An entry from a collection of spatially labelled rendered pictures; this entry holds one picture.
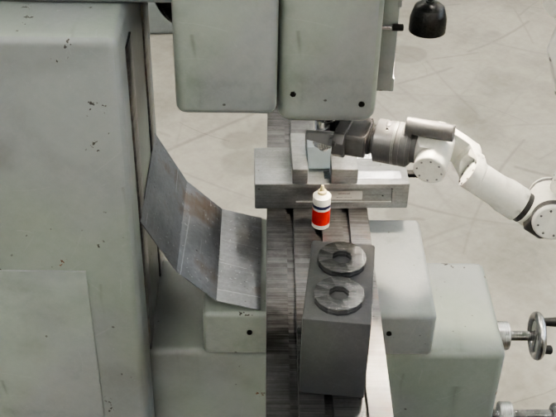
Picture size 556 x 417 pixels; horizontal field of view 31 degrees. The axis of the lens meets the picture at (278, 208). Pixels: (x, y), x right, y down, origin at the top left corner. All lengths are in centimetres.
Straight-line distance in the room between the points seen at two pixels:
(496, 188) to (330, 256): 38
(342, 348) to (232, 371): 54
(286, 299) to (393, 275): 30
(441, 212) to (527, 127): 77
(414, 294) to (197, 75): 71
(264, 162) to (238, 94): 47
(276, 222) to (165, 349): 37
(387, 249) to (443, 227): 154
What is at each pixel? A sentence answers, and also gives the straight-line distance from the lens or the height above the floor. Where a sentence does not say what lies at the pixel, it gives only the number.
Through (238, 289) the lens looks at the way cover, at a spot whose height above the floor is 90.
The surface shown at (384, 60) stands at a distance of 198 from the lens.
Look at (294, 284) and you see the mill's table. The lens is 213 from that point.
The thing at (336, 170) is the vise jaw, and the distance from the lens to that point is 226.
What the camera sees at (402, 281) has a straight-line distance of 226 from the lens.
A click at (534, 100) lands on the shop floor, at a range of 475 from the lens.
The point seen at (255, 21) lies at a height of 154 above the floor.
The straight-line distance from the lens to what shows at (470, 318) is 238.
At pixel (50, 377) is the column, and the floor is 75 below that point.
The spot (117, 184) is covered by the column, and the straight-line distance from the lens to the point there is 189.
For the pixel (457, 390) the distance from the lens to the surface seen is 238.
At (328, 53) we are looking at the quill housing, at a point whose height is 147.
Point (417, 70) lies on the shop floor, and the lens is 487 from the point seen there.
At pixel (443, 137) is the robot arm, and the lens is 199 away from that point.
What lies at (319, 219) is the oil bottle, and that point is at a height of 99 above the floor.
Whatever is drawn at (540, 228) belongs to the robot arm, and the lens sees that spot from 205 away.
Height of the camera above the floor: 236
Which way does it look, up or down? 37 degrees down
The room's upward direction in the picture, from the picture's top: 1 degrees clockwise
